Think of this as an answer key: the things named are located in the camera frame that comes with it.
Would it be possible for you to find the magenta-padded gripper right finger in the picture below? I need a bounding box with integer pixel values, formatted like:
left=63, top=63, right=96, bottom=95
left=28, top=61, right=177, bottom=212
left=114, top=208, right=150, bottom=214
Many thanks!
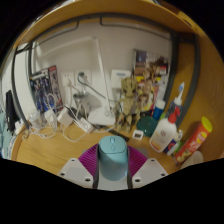
left=126, top=145, right=169, bottom=190

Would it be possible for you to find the grey metal shelf frame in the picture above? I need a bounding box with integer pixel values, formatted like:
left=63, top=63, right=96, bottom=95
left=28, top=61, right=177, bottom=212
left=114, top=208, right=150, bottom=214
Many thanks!
left=11, top=13, right=201, bottom=131

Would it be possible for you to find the clear dome-lidded plastic cup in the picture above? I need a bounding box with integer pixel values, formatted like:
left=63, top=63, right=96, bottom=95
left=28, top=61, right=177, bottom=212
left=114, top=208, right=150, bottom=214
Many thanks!
left=28, top=109, right=44, bottom=131

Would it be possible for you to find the black ruler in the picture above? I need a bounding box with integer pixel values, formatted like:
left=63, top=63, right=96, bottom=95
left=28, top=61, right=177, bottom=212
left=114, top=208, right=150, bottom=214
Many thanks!
left=108, top=129, right=130, bottom=143

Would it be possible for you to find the black bag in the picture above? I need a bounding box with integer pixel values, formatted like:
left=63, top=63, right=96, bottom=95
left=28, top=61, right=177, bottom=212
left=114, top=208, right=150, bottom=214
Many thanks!
left=4, top=89, right=18, bottom=133

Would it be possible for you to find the small white square clock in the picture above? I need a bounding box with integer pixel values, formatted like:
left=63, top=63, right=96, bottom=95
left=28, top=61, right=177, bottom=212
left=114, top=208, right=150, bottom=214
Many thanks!
left=132, top=129, right=145, bottom=140

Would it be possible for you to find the teal quilt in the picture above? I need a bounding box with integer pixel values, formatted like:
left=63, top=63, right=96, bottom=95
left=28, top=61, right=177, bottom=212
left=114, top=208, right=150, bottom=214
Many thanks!
left=0, top=111, right=10, bottom=158

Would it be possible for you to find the small white blue tube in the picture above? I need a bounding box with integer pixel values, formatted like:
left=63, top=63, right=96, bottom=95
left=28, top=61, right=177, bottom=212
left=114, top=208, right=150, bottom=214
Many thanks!
left=163, top=129, right=184, bottom=156

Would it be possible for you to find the brown tree figure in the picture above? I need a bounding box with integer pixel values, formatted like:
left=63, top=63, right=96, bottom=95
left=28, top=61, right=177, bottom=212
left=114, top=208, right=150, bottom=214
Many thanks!
left=114, top=76, right=143, bottom=134

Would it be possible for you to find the white mug with face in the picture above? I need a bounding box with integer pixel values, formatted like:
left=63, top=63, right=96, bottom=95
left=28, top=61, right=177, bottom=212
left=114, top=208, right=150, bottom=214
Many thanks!
left=181, top=150, right=204, bottom=169

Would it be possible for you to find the white charger block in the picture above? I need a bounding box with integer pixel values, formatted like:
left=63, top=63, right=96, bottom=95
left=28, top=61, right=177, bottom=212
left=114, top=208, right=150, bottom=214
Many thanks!
left=56, top=108, right=74, bottom=127

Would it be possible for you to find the white blue-printed box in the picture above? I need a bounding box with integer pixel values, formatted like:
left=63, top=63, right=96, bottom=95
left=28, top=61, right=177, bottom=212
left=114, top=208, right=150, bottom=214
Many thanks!
left=110, top=68, right=132, bottom=89

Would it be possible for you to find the white multiport charger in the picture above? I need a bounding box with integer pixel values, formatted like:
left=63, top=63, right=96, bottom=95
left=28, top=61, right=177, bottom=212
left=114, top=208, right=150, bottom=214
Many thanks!
left=43, top=109, right=58, bottom=126

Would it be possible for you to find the white power strip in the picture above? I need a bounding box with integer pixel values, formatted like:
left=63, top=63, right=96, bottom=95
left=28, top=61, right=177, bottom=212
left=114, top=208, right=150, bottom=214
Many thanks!
left=71, top=116, right=95, bottom=134

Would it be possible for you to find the grey metal cup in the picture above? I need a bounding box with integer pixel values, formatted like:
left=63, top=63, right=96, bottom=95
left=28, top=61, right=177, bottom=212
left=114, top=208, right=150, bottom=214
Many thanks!
left=73, top=93, right=91, bottom=116

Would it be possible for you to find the red yellow-lidded snack canister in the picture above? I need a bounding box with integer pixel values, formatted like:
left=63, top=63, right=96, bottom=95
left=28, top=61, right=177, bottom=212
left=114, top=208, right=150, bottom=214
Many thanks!
left=174, top=116, right=214, bottom=164

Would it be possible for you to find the white wall socket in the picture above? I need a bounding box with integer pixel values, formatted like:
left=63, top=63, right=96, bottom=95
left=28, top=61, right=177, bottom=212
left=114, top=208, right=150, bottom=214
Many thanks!
left=74, top=69, right=93, bottom=89
left=60, top=71, right=75, bottom=89

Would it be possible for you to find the black plug with cable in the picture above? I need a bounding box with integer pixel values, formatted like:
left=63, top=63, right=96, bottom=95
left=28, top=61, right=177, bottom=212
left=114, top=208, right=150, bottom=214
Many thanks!
left=77, top=72, right=109, bottom=101

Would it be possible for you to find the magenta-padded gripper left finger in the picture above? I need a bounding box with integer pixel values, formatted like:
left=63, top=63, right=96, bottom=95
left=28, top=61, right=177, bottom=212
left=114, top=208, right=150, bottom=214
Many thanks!
left=57, top=145, right=100, bottom=190

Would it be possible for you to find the light blue computer mouse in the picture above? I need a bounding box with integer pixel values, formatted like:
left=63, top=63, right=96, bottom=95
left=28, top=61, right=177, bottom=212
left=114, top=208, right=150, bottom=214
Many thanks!
left=97, top=135, right=129, bottom=182

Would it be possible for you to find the white cable bundle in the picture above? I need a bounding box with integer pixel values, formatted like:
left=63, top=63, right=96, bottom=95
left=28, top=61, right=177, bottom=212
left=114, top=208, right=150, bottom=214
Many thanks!
left=19, top=94, right=111, bottom=144

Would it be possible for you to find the blue robot model kit box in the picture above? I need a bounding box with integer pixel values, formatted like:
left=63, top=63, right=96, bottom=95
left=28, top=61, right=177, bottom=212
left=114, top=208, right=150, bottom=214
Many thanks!
left=29, top=64, right=64, bottom=113

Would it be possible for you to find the colourful printed box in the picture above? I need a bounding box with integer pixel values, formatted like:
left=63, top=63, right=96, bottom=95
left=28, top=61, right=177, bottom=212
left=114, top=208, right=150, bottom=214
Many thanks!
left=133, top=49, right=170, bottom=111

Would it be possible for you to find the small brown figure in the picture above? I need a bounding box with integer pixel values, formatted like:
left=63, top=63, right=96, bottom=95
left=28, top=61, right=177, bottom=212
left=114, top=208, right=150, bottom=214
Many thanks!
left=139, top=71, right=158, bottom=111

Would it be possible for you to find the black power adapter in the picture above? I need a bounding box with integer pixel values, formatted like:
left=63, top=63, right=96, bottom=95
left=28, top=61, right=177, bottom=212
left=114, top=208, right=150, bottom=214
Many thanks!
left=68, top=106, right=80, bottom=120

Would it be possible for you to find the white desk lamp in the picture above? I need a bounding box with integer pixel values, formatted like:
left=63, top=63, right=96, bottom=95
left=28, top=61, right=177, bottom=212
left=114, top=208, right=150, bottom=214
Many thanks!
left=33, top=35, right=118, bottom=127

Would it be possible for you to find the green round container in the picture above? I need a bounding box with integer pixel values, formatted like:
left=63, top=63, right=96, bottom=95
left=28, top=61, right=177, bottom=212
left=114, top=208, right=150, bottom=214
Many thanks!
left=135, top=115, right=159, bottom=138

